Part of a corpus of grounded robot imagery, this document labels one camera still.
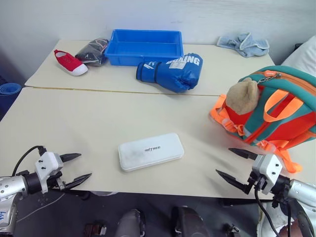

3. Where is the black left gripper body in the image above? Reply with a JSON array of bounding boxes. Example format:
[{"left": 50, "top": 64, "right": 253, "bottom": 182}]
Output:
[{"left": 46, "top": 170, "right": 66, "bottom": 191}]

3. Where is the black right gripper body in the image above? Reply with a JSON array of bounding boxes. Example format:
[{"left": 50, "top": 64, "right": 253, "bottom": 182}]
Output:
[{"left": 246, "top": 169, "right": 267, "bottom": 195}]

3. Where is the white pillow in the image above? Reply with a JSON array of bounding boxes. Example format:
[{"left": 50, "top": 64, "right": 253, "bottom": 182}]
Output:
[{"left": 281, "top": 35, "right": 316, "bottom": 80}]

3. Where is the white rectangular case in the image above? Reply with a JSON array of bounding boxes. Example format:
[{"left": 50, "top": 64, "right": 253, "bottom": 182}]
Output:
[{"left": 118, "top": 132, "right": 185, "bottom": 172}]

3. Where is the blue plastic bin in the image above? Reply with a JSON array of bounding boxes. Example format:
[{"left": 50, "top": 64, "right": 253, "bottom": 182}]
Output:
[{"left": 104, "top": 29, "right": 185, "bottom": 67}]

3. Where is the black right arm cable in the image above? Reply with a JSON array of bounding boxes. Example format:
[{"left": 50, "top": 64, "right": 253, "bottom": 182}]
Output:
[{"left": 253, "top": 186, "right": 281, "bottom": 237}]

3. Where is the blue boxing glove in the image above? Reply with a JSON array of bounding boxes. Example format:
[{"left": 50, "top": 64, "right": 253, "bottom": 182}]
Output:
[{"left": 135, "top": 53, "right": 203, "bottom": 94}]

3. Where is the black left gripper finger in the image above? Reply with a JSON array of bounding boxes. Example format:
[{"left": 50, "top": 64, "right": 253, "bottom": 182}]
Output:
[
  {"left": 60, "top": 153, "right": 82, "bottom": 163},
  {"left": 60, "top": 173, "right": 93, "bottom": 192}
]

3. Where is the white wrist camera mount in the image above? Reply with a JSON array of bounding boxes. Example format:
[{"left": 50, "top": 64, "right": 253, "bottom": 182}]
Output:
[
  {"left": 251, "top": 154, "right": 283, "bottom": 196},
  {"left": 34, "top": 151, "right": 65, "bottom": 195}
]

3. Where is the light blue towel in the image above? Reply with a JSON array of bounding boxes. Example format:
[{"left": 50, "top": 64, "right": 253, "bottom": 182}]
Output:
[{"left": 217, "top": 32, "right": 270, "bottom": 58}]

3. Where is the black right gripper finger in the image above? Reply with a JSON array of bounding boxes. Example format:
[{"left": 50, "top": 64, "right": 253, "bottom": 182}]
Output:
[
  {"left": 228, "top": 148, "right": 259, "bottom": 161},
  {"left": 215, "top": 169, "right": 250, "bottom": 195}
]

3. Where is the dark rounded shape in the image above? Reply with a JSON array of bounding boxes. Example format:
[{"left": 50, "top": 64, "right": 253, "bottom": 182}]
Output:
[
  {"left": 171, "top": 205, "right": 211, "bottom": 237},
  {"left": 115, "top": 208, "right": 147, "bottom": 237}
]

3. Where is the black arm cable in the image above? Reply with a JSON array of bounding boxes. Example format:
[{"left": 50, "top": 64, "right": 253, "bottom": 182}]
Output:
[
  {"left": 253, "top": 186, "right": 281, "bottom": 237},
  {"left": 11, "top": 145, "right": 48, "bottom": 177}
]

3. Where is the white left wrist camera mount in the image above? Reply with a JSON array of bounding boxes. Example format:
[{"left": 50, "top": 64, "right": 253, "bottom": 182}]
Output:
[{"left": 34, "top": 151, "right": 65, "bottom": 195}]

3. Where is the teal and orange backpack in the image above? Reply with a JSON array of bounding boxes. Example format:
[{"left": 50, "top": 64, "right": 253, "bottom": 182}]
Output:
[{"left": 209, "top": 65, "right": 316, "bottom": 174}]

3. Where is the dark clothing in plastic bag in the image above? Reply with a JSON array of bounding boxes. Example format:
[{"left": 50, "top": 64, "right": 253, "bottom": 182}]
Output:
[{"left": 75, "top": 38, "right": 110, "bottom": 67}]

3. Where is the red slip-on shoe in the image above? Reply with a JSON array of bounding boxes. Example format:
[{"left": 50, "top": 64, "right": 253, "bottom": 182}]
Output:
[{"left": 53, "top": 49, "right": 89, "bottom": 77}]

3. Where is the blue rolled mat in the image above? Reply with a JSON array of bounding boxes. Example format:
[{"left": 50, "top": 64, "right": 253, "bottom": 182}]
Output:
[{"left": 0, "top": 82, "right": 23, "bottom": 117}]

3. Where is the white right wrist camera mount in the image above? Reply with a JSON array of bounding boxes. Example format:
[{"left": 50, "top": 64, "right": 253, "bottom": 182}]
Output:
[{"left": 251, "top": 154, "right": 283, "bottom": 196}]

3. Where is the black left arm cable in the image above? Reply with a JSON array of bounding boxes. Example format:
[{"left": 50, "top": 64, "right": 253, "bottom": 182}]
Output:
[{"left": 11, "top": 145, "right": 48, "bottom": 177}]

